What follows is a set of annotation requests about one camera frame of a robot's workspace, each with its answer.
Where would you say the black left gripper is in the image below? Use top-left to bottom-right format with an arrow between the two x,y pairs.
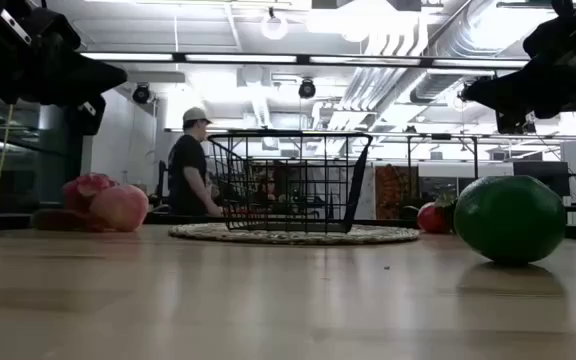
0,0 -> 128,136

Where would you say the pink dragon fruit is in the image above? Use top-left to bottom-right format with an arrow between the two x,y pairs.
62,172 -> 119,214

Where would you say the green lime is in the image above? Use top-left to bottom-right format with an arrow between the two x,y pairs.
452,174 -> 568,265

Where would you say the pink yellow peach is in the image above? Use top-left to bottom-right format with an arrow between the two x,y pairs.
89,184 -> 150,233

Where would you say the black ceiling spotlight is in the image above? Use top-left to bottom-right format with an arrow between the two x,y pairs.
297,78 -> 317,100
132,83 -> 152,105

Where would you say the black metal rack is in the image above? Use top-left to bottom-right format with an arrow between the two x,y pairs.
406,133 -> 480,195

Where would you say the black computer monitor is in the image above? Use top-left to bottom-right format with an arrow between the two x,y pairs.
512,160 -> 571,197

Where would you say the person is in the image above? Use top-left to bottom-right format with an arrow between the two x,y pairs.
166,106 -> 224,217

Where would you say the orange patterned panel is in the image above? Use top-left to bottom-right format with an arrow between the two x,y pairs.
375,164 -> 419,220

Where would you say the round woven placemat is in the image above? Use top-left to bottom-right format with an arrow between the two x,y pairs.
167,222 -> 422,246

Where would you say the black bar with light strips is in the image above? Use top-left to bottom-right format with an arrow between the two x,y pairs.
80,51 -> 532,70

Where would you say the black wire basket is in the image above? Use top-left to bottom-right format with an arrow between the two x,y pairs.
206,130 -> 374,235

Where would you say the white ring ceiling lamp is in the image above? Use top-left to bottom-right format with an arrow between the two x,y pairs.
260,13 -> 289,41

